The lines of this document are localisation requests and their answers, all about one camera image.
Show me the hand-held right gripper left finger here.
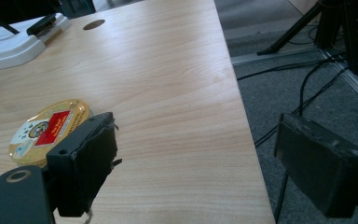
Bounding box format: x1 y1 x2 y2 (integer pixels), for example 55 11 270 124
46 111 123 218

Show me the black bar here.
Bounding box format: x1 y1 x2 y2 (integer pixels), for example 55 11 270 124
0 17 21 35

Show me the black cable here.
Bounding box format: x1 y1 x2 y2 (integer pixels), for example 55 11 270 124
236 53 351 82
254 66 351 148
297 54 343 118

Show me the black tripod stand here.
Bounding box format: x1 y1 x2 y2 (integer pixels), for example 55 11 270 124
255 0 358 82

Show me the black flat device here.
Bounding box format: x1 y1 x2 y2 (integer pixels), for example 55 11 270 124
26 13 58 36

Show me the white plastic base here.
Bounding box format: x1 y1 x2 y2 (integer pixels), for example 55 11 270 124
0 12 73 75

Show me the round gold tin red label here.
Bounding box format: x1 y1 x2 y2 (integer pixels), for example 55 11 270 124
7 98 91 168

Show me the metal floor rail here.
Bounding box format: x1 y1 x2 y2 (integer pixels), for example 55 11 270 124
230 46 358 112

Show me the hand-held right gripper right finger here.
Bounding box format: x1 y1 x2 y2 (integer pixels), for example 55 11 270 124
273 113 358 219

